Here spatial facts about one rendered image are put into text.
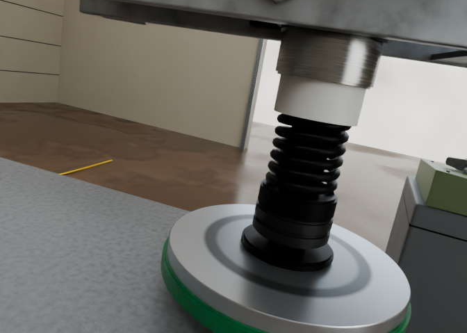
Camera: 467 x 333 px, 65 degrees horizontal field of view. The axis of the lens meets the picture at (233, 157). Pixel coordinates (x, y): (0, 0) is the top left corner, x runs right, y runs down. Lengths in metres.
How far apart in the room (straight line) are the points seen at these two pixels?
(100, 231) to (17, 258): 0.10
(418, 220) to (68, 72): 6.75
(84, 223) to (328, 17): 0.36
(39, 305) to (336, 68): 0.29
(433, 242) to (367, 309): 0.77
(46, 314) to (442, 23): 0.35
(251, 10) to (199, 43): 5.52
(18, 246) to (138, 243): 0.12
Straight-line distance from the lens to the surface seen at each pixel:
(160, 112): 6.08
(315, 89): 0.29
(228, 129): 5.54
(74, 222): 0.49
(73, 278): 0.38
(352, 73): 0.29
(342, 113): 0.29
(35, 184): 0.61
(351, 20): 0.26
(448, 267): 1.08
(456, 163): 1.21
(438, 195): 1.02
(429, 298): 1.11
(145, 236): 0.46
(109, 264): 0.40
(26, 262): 0.41
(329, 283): 0.31
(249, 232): 0.34
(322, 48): 0.28
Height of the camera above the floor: 1.03
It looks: 12 degrees down
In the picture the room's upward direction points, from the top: 10 degrees clockwise
